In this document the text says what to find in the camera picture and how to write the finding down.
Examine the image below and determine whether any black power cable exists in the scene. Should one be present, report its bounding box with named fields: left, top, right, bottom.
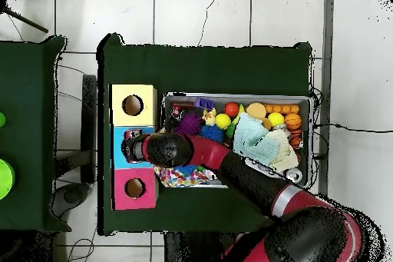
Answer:
left=312, top=122, right=393, bottom=134

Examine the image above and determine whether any shallow clear mesh bin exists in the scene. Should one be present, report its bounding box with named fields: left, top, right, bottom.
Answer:
left=160, top=91, right=315, bottom=191

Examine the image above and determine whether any purple toy block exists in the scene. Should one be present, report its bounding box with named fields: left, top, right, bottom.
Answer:
left=194, top=97, right=215, bottom=110

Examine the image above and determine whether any mint green muslin cloth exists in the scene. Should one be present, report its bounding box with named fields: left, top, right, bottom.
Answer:
left=233, top=112, right=279, bottom=166

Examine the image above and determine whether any purple spiky toy with eyes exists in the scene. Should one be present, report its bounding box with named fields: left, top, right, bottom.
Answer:
left=173, top=112, right=203, bottom=135

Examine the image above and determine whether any wooden box with three holes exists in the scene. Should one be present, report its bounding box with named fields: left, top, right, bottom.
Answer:
left=110, top=83, right=160, bottom=211

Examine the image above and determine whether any large blue fuzzy spiky ball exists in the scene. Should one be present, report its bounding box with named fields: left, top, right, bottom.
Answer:
left=174, top=164, right=199, bottom=174

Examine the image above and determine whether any yellow ball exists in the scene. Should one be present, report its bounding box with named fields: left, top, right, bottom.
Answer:
left=267, top=111, right=286, bottom=128

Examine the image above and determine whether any large bright green round object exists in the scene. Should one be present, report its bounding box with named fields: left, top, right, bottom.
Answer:
left=0, top=158, right=16, bottom=201

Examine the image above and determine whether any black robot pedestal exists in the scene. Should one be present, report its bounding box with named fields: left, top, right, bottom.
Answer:
left=163, top=231, right=243, bottom=262

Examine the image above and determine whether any orange toy basketball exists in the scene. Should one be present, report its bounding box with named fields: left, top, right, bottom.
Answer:
left=283, top=113, right=302, bottom=131

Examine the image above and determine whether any black tripod leg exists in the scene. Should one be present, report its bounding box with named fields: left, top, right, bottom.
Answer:
left=0, top=5, right=49, bottom=34

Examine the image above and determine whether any silver drink can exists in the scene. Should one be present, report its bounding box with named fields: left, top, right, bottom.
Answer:
left=286, top=167, right=303, bottom=183

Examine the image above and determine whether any large polka dot cloth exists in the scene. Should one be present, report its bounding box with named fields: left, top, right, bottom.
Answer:
left=154, top=166, right=216, bottom=188

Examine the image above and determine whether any dark green side table cloth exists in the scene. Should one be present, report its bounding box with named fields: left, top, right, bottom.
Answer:
left=0, top=35, right=72, bottom=234

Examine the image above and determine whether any yellow plush duck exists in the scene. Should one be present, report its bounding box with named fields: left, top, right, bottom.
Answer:
left=201, top=106, right=218, bottom=127

